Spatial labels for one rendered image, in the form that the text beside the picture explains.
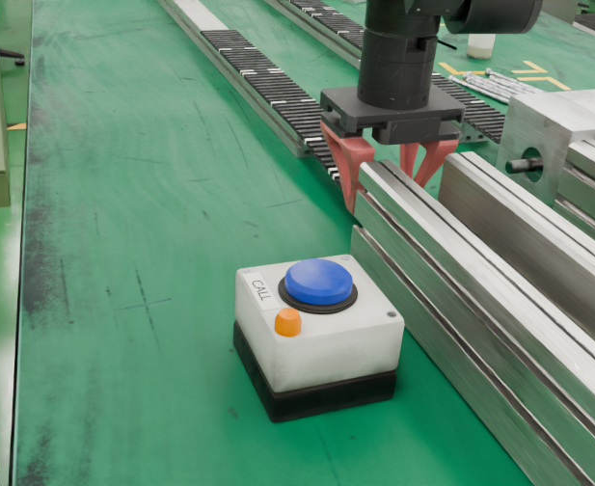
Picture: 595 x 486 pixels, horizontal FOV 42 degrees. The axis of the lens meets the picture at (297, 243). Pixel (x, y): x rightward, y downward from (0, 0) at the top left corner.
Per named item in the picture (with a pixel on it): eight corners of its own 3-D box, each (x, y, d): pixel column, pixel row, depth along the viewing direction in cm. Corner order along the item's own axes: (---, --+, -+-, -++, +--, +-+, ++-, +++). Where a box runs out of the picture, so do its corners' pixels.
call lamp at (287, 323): (270, 323, 43) (271, 305, 43) (295, 319, 44) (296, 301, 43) (279, 338, 42) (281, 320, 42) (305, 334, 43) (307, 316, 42)
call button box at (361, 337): (231, 344, 51) (233, 262, 48) (365, 321, 55) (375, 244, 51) (271, 425, 45) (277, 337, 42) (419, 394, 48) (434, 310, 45)
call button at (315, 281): (274, 287, 48) (276, 259, 47) (334, 279, 49) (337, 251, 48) (297, 324, 44) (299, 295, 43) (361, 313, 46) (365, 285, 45)
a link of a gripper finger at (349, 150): (420, 223, 65) (438, 118, 61) (342, 233, 63) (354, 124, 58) (385, 188, 71) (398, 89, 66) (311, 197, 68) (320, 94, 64)
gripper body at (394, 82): (465, 129, 62) (481, 37, 58) (348, 140, 59) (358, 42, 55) (425, 101, 67) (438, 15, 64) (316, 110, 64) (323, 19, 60)
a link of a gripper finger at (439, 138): (447, 219, 66) (466, 115, 61) (371, 229, 64) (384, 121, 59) (410, 185, 71) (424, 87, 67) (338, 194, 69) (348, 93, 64)
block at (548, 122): (468, 191, 75) (487, 95, 70) (574, 178, 79) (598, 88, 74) (523, 235, 67) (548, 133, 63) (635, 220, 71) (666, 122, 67)
